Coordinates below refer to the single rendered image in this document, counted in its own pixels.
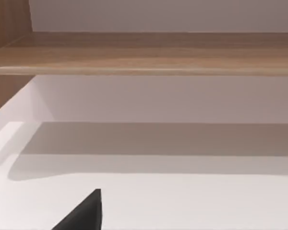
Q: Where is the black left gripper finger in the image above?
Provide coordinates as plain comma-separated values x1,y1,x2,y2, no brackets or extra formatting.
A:
50,188,103,230

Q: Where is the wooden open shelf unit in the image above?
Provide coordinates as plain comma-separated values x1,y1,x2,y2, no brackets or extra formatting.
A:
0,0,288,116

